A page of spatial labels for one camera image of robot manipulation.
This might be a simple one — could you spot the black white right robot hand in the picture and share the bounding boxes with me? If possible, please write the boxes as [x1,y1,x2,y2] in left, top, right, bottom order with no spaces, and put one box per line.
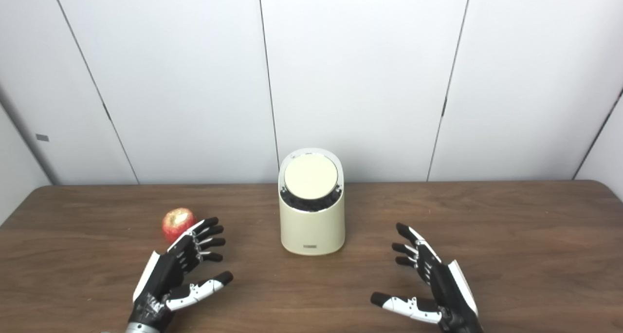
[371,222,483,333]

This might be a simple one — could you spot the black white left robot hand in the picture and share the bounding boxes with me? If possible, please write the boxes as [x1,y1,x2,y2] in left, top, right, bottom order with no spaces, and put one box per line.
[128,217,234,330]

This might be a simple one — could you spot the red apple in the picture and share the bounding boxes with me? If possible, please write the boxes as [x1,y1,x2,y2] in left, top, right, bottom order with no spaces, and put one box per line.
[162,207,197,243]

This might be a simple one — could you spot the cream round bin lid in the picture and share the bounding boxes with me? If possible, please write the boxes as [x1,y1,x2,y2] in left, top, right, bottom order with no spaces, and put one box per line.
[284,154,338,200]

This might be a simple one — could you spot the cream-colored bin body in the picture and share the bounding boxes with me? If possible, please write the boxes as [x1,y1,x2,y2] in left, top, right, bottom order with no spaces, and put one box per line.
[278,148,346,256]

